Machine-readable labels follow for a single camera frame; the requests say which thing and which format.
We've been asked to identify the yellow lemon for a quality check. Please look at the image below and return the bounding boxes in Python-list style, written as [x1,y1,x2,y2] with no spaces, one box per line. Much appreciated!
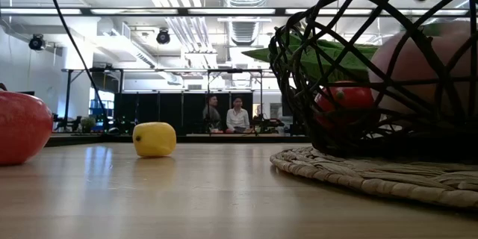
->
[132,121,177,158]

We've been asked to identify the black background workstation frame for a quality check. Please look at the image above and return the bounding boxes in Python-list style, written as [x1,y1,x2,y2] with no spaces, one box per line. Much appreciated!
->
[61,66,124,131]
[207,67,264,136]

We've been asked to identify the small background potted plant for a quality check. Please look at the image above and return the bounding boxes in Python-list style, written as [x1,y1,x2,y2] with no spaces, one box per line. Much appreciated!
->
[80,117,97,134]

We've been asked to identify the dark wicker basket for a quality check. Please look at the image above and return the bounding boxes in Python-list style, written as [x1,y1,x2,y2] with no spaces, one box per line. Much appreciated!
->
[268,0,478,161]

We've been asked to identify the black partition wall panels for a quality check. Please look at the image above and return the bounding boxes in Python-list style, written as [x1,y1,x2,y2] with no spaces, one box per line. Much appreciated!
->
[114,91,255,135]

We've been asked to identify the person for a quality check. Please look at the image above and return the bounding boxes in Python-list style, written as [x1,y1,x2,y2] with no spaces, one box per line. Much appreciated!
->
[202,95,222,132]
[226,96,250,134]

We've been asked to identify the round woven straw placemat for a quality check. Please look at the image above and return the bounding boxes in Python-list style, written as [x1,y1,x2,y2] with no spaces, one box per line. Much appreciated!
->
[269,145,478,210]

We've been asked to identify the red apple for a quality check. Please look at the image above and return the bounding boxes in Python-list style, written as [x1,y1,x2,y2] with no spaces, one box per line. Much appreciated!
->
[0,83,54,167]

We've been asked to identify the black aluminium table frame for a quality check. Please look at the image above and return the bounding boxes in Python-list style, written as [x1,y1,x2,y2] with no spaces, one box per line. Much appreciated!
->
[44,133,311,147]

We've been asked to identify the black ceiling spotlight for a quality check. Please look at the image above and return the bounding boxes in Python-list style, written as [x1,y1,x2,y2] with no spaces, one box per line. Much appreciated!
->
[155,28,172,45]
[28,33,46,52]

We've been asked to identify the long green leafy vegetable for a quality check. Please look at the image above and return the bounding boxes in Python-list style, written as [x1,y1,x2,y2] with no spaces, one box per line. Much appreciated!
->
[241,33,380,83]

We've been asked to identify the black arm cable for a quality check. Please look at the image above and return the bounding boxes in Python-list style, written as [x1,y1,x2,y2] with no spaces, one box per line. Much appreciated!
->
[40,0,113,131]

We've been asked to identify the pink peach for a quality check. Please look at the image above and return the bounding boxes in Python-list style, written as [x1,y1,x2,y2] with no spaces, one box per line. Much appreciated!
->
[367,20,478,117]

